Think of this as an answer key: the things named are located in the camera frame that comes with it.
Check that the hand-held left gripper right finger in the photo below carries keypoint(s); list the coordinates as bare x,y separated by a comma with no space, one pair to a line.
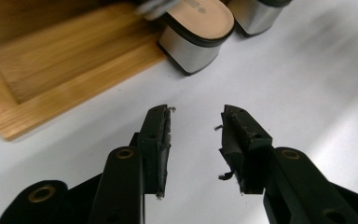
248,155

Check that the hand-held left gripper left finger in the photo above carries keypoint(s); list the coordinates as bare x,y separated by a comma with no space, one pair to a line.
154,155

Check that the silver block heel sandal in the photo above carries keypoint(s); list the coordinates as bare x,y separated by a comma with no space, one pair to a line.
254,15
195,18

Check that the wooden tray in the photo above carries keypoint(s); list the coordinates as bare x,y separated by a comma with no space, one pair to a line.
59,62

